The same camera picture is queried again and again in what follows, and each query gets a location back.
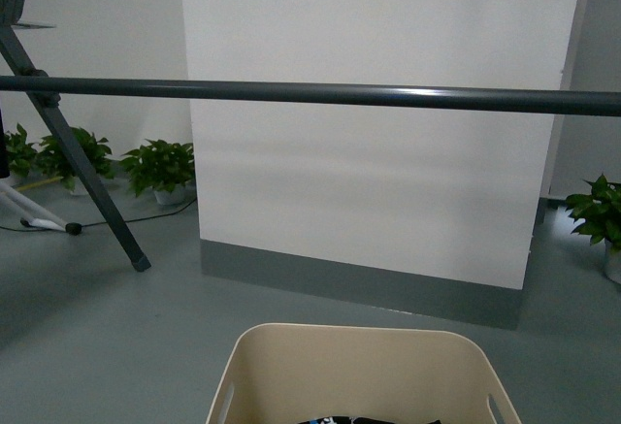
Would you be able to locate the beige plastic laundry hamper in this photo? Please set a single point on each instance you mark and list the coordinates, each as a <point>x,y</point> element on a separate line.
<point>294,373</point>

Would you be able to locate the grey clothes hanger rack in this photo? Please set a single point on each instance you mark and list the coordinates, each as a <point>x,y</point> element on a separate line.
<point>44,91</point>

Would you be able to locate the potted green plant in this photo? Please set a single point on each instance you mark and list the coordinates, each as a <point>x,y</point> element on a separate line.
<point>53,163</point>
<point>597,215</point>
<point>21,154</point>
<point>163,168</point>

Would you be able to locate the black printed t-shirt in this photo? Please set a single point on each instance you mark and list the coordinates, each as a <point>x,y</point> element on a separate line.
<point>345,419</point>

